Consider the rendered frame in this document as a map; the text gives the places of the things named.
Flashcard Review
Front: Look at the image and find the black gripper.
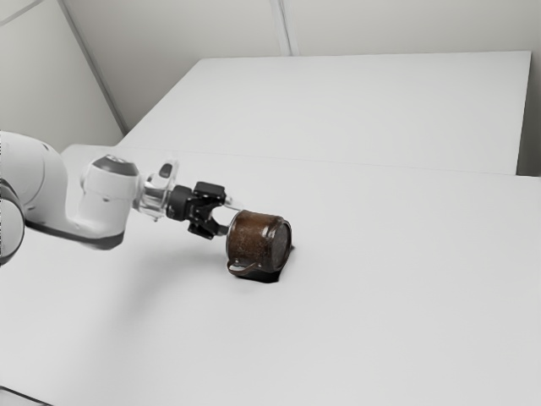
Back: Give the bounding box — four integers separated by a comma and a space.
167, 180, 247, 240

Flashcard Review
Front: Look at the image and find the brown rusty metal mug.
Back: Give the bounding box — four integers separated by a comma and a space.
224, 209, 294, 277

